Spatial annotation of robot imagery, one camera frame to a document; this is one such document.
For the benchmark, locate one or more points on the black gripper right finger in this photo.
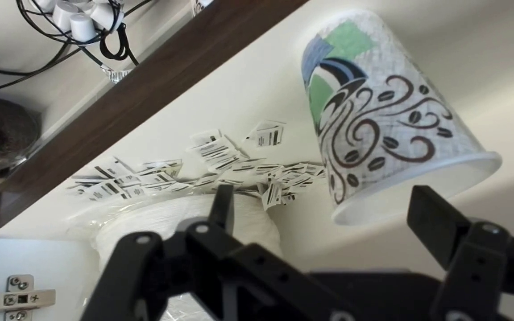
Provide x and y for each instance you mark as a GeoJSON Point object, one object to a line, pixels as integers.
{"type": "Point", "coordinates": [436, 220]}

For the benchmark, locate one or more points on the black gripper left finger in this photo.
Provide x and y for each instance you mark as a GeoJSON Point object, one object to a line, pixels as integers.
{"type": "Point", "coordinates": [222, 207]}

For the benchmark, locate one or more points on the printed paper cup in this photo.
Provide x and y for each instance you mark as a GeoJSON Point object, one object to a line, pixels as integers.
{"type": "Point", "coordinates": [388, 108]}

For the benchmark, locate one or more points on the wrapped paper plates pack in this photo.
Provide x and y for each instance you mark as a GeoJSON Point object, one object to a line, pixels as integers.
{"type": "Point", "coordinates": [161, 220]}

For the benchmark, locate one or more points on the metal door hinge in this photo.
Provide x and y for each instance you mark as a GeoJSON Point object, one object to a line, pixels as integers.
{"type": "Point", "coordinates": [18, 297]}

